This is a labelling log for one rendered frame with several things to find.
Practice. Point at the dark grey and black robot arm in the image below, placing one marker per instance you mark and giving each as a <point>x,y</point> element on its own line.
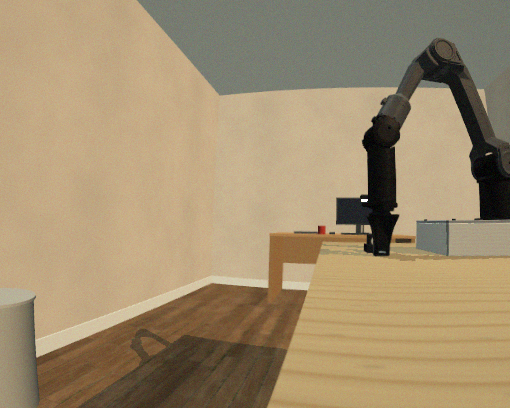
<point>491,171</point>

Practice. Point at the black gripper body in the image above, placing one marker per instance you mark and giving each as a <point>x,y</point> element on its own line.
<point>381,189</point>

